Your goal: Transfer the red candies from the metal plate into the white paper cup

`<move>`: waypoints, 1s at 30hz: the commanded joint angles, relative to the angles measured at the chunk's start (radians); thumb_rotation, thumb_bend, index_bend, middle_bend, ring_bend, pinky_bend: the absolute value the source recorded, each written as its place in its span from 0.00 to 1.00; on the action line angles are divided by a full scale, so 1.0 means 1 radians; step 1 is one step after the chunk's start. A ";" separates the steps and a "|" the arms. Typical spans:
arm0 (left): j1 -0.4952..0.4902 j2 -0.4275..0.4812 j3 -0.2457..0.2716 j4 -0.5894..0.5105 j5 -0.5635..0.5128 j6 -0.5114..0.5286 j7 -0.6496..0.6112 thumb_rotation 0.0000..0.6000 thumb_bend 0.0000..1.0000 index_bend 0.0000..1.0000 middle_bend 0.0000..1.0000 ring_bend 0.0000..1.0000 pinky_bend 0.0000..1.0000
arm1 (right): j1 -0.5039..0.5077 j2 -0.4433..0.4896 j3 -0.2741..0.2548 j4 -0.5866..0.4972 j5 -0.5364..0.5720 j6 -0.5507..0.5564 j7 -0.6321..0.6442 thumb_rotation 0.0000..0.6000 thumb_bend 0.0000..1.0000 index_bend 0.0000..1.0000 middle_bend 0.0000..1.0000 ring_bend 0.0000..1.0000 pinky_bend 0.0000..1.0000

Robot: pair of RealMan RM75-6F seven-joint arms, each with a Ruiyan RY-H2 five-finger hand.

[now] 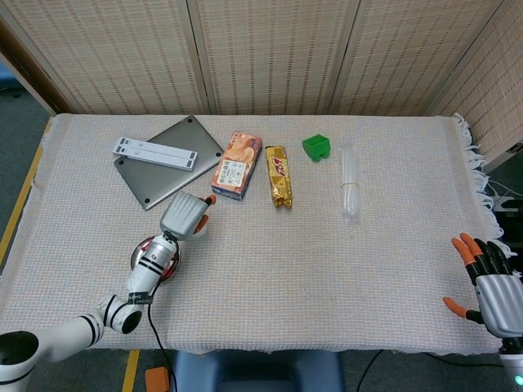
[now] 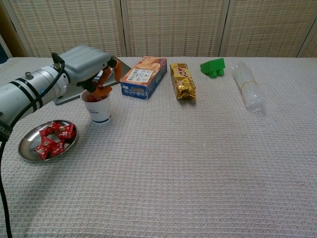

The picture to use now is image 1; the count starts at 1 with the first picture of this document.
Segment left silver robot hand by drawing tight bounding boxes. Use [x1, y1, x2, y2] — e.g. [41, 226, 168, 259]
[159, 190, 217, 241]

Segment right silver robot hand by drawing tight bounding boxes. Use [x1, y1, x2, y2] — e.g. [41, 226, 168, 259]
[443, 232, 523, 338]

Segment grey closed laptop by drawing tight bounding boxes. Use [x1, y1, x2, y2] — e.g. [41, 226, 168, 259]
[113, 114, 225, 212]

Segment bowl of red candies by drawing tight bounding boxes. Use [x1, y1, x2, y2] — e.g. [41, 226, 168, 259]
[129, 236, 181, 285]

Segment white folding laptop stand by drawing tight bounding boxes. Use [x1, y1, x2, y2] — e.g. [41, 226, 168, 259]
[112, 136, 199, 170]

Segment orange and blue biscuit box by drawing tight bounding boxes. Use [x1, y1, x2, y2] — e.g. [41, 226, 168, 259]
[210, 130, 263, 202]

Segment black equipment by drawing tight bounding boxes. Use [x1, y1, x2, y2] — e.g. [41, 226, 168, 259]
[492, 197, 523, 229]

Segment gold foil snack packet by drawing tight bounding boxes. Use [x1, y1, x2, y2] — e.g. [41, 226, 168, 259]
[265, 145, 295, 211]

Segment white woven tablecloth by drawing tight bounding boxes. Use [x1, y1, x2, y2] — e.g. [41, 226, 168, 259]
[0, 112, 523, 356]

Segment green plastic block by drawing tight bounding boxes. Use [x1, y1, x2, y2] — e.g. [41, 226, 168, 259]
[302, 133, 331, 163]

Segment orange block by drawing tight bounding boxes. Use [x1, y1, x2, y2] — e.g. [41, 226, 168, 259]
[144, 366, 171, 392]

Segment beige woven screen panel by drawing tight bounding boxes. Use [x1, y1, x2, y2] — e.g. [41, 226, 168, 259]
[329, 0, 507, 116]
[186, 0, 363, 116]
[0, 0, 216, 116]
[424, 0, 523, 163]

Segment clear plastic tube bundle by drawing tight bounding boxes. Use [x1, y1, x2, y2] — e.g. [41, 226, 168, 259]
[337, 141, 363, 225]

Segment dark brown wooden beam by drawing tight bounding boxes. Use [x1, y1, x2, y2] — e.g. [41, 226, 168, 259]
[0, 18, 77, 116]

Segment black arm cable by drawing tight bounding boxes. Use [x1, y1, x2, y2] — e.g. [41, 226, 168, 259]
[145, 240, 179, 392]

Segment black floor cable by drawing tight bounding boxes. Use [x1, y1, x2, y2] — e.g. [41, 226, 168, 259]
[355, 349, 385, 392]

